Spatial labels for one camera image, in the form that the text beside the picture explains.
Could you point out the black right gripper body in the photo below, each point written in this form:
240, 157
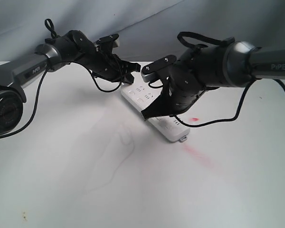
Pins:
182, 94

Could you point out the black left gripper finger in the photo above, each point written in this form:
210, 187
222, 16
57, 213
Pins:
128, 67
127, 78

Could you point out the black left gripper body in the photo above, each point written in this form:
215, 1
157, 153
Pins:
103, 65

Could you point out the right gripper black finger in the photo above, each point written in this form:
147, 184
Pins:
161, 106

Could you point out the white power strip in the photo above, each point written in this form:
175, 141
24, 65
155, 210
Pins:
139, 96

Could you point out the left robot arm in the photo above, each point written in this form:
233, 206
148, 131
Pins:
57, 52

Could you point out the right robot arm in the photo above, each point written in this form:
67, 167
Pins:
237, 64

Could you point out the white backdrop cloth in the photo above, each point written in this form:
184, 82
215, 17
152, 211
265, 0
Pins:
147, 28

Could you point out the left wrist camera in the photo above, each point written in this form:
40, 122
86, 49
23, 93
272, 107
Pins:
108, 43

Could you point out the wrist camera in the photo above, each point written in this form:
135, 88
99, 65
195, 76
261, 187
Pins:
108, 43
150, 72

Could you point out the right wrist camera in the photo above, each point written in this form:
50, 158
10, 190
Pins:
150, 72

